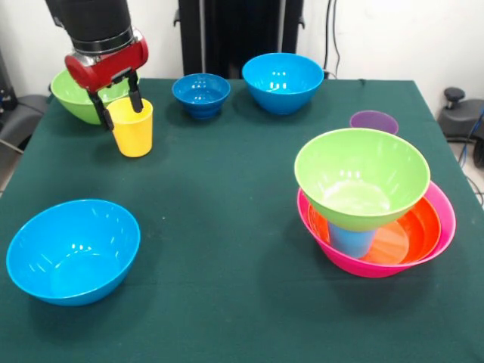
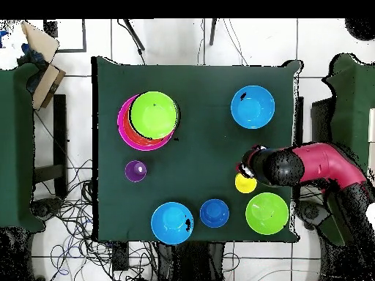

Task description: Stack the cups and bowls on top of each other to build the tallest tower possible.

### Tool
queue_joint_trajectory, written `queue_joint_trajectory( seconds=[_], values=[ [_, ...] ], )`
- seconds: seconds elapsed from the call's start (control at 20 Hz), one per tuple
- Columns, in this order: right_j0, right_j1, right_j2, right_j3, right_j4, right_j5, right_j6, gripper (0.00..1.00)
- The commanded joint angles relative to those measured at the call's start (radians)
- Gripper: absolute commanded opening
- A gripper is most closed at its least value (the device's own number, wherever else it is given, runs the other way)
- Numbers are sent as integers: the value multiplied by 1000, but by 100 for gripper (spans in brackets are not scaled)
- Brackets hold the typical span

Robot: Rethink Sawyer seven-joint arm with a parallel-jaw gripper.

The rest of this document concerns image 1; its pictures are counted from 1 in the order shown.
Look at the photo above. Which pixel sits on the dark green tablecloth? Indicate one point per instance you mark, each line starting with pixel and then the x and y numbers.
pixel 227 246

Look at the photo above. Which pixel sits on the large pink plastic bowl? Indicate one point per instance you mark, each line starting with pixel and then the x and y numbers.
pixel 363 269

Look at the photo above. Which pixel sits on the black device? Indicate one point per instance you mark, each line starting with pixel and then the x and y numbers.
pixel 4 90

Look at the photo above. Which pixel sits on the black equipment with knob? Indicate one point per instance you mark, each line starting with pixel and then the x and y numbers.
pixel 461 117

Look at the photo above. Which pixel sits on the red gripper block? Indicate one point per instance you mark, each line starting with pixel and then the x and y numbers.
pixel 106 68

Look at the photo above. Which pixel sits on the small dark blue bowl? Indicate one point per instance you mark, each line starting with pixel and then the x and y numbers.
pixel 201 94

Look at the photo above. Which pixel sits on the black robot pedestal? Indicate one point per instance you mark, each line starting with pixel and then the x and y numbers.
pixel 227 38

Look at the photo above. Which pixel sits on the light blue plastic bowl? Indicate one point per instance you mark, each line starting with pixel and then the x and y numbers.
pixel 72 257
pixel 283 85

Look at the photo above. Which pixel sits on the grey chair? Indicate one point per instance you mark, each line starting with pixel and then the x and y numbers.
pixel 19 121

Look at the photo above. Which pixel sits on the yellow plastic cup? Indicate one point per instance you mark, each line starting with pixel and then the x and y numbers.
pixel 132 136

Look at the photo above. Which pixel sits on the purple plastic cup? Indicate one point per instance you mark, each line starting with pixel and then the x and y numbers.
pixel 372 119

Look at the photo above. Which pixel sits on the green plastic bowl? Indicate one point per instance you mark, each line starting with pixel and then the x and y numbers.
pixel 363 162
pixel 75 102

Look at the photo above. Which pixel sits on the light blue plastic cup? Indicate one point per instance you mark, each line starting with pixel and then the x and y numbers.
pixel 351 244

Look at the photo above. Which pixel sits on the orange plastic bowl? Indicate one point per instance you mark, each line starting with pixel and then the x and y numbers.
pixel 416 238

